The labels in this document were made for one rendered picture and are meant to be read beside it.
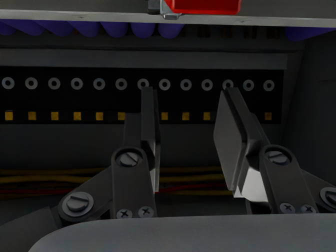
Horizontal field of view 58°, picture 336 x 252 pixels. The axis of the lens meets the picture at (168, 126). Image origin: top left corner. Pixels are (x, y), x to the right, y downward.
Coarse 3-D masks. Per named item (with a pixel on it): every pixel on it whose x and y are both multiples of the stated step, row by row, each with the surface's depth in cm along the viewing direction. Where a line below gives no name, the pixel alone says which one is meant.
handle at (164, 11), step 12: (168, 0) 5; (180, 0) 5; (192, 0) 5; (204, 0) 5; (216, 0) 5; (228, 0) 5; (240, 0) 5; (168, 12) 11; (180, 12) 5; (192, 12) 5; (204, 12) 5; (216, 12) 5; (228, 12) 5
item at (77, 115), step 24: (0, 72) 28; (24, 72) 28; (48, 72) 28; (72, 72) 28; (96, 72) 28; (120, 72) 29; (144, 72) 29; (168, 72) 29; (192, 72) 29; (216, 72) 29; (240, 72) 29; (264, 72) 30; (0, 96) 28; (24, 96) 28; (48, 96) 28; (72, 96) 28; (96, 96) 29; (120, 96) 29; (168, 96) 29; (192, 96) 29; (216, 96) 30; (264, 96) 30; (0, 120) 28; (24, 120) 28; (48, 120) 28; (72, 120) 29; (96, 120) 29; (120, 120) 29; (168, 120) 29; (192, 120) 29; (264, 120) 30
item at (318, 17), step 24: (0, 0) 14; (24, 0) 14; (48, 0) 14; (72, 0) 14; (96, 0) 14; (120, 0) 14; (144, 0) 14; (264, 0) 15; (288, 0) 15; (312, 0) 15; (240, 24) 17; (264, 24) 16; (288, 24) 16; (312, 24) 16
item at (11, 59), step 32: (0, 64) 27; (32, 64) 27; (64, 64) 27; (96, 64) 28; (128, 64) 28; (160, 64) 28; (192, 64) 28; (224, 64) 29; (256, 64) 29; (320, 64) 29
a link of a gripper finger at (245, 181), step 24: (240, 96) 13; (216, 120) 15; (240, 120) 12; (216, 144) 15; (240, 144) 11; (264, 144) 12; (240, 168) 12; (240, 192) 12; (264, 192) 11; (312, 192) 10
